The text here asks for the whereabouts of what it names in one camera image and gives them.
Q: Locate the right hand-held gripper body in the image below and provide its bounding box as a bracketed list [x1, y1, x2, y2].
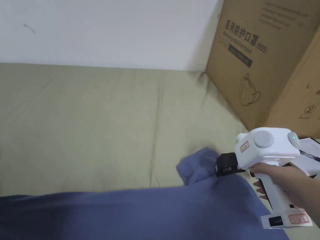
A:
[215, 127, 314, 229]

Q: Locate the dark blue garment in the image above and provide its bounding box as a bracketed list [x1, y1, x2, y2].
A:
[0, 147, 291, 240]

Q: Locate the person's right hand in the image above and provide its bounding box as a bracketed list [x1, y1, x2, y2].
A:
[250, 164, 305, 210]

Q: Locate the brown cardboard carton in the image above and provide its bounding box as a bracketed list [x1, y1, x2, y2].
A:
[204, 0, 320, 138]

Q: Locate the bed with pale green sheet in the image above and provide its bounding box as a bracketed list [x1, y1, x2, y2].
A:
[0, 62, 320, 240]

